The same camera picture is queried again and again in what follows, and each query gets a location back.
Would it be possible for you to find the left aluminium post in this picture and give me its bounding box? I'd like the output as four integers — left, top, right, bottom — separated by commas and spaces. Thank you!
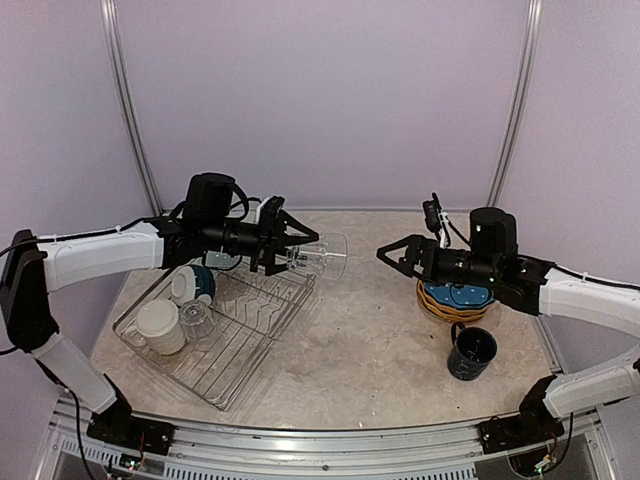
100, 0, 163, 215

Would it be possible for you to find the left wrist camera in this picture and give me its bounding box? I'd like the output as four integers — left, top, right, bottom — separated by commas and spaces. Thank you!
254, 195, 285, 224

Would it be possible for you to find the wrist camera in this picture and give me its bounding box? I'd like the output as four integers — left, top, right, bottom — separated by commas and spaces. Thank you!
254, 195, 285, 224
422, 192, 451, 249

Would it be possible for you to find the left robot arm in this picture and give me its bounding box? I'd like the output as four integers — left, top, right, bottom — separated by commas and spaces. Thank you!
1, 173, 319, 445

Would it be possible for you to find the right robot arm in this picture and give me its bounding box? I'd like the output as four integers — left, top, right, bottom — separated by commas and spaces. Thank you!
376, 207, 639, 453

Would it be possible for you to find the light striped bowl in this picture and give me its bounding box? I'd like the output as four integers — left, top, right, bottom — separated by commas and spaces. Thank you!
201, 251, 242, 270

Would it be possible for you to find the wire dish rack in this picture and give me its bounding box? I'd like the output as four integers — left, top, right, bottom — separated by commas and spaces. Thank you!
113, 260, 317, 411

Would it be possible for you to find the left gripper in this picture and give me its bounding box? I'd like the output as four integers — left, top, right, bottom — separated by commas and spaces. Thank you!
203, 208, 318, 276

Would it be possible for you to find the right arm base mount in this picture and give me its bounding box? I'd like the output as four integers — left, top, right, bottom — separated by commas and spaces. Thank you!
477, 414, 565, 454

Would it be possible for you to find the blue dotted plate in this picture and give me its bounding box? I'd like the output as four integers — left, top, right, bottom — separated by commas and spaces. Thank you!
418, 281, 495, 310

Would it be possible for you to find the dark teal striped bowl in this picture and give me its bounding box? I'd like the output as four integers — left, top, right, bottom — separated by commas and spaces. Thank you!
170, 264, 217, 306

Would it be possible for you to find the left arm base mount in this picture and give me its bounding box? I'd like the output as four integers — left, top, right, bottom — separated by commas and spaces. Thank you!
87, 417, 175, 456

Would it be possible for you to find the dark blue mug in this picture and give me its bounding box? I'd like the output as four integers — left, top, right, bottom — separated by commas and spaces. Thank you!
447, 322, 498, 381

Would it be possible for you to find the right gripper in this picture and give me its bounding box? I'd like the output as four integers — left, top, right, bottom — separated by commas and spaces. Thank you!
377, 233, 500, 289

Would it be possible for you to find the aluminium front rail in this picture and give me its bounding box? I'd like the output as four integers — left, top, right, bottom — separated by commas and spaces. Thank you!
28, 395, 620, 479

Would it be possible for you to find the aluminium post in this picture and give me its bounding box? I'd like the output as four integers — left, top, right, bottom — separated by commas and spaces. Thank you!
486, 0, 544, 207
100, 0, 163, 215

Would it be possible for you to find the yellow dotted plate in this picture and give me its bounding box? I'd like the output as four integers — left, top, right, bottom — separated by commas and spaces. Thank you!
418, 298, 491, 323
416, 281, 491, 322

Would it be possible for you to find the clear glass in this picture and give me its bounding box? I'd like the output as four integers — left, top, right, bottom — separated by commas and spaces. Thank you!
179, 299, 216, 340
287, 233, 348, 281

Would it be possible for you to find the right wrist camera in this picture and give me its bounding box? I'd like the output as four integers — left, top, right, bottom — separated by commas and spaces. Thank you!
422, 192, 451, 249

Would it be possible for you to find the white cup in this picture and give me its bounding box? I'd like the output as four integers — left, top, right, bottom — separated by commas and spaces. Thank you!
123, 299, 187, 356

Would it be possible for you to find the right aluminium post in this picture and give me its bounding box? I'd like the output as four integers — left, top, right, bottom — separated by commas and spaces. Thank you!
486, 0, 544, 207

